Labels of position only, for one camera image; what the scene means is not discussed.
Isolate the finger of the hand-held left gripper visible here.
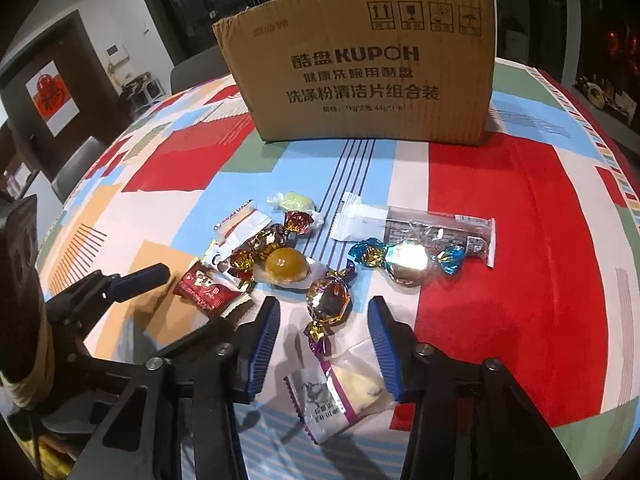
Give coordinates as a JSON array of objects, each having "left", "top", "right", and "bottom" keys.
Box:
[
  {"left": 45, "top": 263, "right": 172, "bottom": 332},
  {"left": 75, "top": 316, "right": 237, "bottom": 377}
]

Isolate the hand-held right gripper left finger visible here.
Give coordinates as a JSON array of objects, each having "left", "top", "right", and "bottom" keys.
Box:
[{"left": 65, "top": 296, "right": 282, "bottom": 480}]

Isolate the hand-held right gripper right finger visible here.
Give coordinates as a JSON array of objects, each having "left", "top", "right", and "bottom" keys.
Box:
[{"left": 367, "top": 296, "right": 581, "bottom": 480}]

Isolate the white purple-striped snack packet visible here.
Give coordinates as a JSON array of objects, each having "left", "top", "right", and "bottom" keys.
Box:
[{"left": 282, "top": 351, "right": 397, "bottom": 445}]

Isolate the clear red-striped cake packet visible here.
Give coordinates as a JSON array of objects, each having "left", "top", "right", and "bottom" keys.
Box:
[{"left": 211, "top": 199, "right": 274, "bottom": 257}]

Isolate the brown cardboard box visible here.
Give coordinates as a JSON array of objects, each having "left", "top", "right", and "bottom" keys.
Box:
[{"left": 212, "top": 0, "right": 497, "bottom": 147}]

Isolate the dark red snack packet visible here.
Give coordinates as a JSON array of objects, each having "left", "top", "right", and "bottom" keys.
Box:
[{"left": 172, "top": 259, "right": 254, "bottom": 319}]

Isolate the purple gold foil candy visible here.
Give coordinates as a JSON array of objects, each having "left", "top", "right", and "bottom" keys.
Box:
[{"left": 304, "top": 266, "right": 359, "bottom": 357}]

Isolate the yellow pastry in clear wrap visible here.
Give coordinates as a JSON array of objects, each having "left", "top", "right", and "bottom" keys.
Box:
[{"left": 251, "top": 247, "right": 322, "bottom": 291}]

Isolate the small red gold foil candy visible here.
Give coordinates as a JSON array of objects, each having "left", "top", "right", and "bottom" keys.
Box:
[{"left": 226, "top": 247, "right": 257, "bottom": 292}]

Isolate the blue foil wrapped candy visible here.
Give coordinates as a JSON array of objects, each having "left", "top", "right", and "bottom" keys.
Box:
[{"left": 347, "top": 237, "right": 467, "bottom": 287}]

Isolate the grey dining chair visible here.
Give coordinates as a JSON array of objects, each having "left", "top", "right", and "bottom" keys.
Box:
[
  {"left": 49, "top": 136, "right": 109, "bottom": 204},
  {"left": 169, "top": 46, "right": 232, "bottom": 95}
]

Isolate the brown snack in clear packet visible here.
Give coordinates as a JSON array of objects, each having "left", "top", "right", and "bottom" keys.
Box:
[{"left": 384, "top": 205, "right": 497, "bottom": 267}]

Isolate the plain white snack packet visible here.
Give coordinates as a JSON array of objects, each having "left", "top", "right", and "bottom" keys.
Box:
[{"left": 327, "top": 191, "right": 392, "bottom": 244}]

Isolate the pale green wrapped candy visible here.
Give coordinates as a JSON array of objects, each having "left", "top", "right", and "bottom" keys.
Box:
[{"left": 266, "top": 190, "right": 321, "bottom": 214}]

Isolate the colourful patchwork tablecloth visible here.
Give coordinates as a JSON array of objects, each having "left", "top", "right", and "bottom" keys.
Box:
[{"left": 0, "top": 57, "right": 640, "bottom": 480}]

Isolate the white shelf with clutter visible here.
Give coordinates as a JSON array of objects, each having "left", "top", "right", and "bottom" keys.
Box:
[{"left": 122, "top": 72, "right": 163, "bottom": 108}]

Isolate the red paper door decoration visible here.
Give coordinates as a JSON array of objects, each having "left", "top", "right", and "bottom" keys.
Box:
[{"left": 33, "top": 71, "right": 82, "bottom": 122}]

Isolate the white sideboard with clutter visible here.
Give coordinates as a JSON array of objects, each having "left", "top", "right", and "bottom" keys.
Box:
[{"left": 572, "top": 72, "right": 640, "bottom": 123}]

